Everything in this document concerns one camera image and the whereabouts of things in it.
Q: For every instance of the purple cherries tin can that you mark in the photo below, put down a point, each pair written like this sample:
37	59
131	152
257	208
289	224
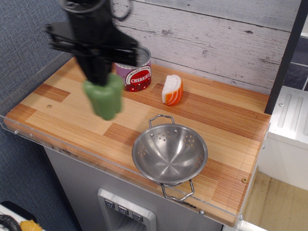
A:
136	78

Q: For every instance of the green toy bell pepper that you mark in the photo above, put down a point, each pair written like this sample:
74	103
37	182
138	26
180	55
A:
106	100

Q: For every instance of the silver dispenser button panel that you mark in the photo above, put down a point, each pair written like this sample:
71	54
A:
121	214

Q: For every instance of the yellow object at corner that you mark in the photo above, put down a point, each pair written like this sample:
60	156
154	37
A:
30	225

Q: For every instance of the dark grey right post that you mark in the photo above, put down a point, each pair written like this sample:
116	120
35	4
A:
287	56

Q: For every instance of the grey toy fridge cabinet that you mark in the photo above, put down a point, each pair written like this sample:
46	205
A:
81	182

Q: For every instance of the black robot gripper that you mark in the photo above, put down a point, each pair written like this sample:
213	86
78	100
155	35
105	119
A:
93	34

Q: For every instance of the stainless steel colander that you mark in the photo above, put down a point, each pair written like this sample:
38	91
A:
170	154

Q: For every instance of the white toy sink unit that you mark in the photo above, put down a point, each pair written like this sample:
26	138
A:
284	155

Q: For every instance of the toy salmon sushi piece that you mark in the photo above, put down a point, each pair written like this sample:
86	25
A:
173	90

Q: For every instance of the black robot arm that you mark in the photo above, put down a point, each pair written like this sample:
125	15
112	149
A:
93	5

